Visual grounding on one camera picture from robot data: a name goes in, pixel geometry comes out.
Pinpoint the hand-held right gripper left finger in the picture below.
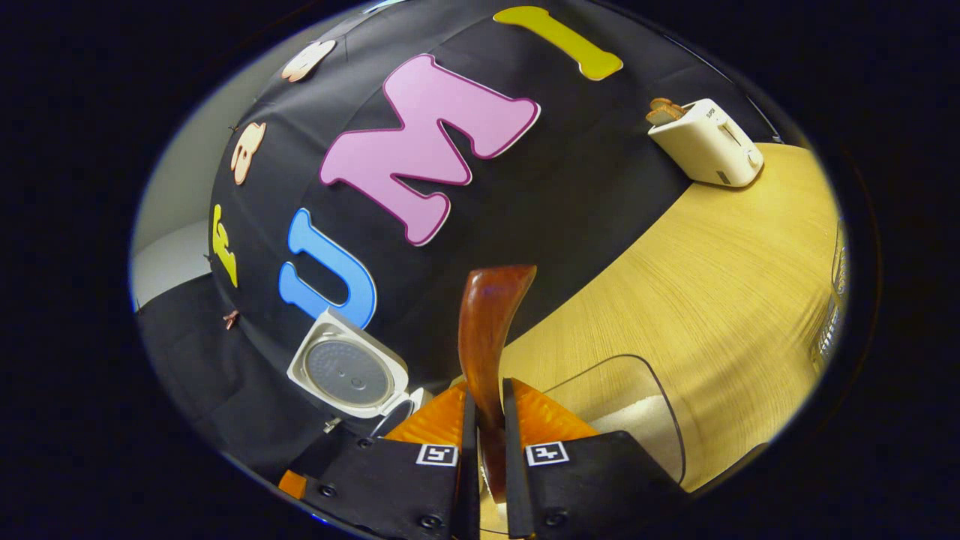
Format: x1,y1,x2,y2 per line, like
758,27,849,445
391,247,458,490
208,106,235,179
277,382,481,540

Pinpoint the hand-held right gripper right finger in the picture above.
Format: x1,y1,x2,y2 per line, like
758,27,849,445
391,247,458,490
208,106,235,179
502,377,691,539

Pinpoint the white rice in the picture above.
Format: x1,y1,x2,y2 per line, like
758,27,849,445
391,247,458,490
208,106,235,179
600,395,680,481

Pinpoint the white rice cooker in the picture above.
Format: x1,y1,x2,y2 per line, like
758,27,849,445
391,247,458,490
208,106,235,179
287,307,436,440

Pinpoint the brown wooden spoon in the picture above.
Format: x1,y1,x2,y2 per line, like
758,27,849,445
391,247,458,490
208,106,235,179
458,264,538,503

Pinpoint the metal wire chopstick holder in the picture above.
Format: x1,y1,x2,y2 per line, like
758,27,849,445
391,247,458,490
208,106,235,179
810,225,850,372

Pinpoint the clear plastic container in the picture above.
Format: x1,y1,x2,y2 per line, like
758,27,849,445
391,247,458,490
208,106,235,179
544,354,687,485

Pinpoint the black backdrop cloth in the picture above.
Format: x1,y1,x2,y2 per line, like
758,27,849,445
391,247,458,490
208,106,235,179
139,0,796,481

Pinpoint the white toaster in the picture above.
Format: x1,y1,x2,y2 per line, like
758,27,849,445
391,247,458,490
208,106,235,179
648,98,764,188

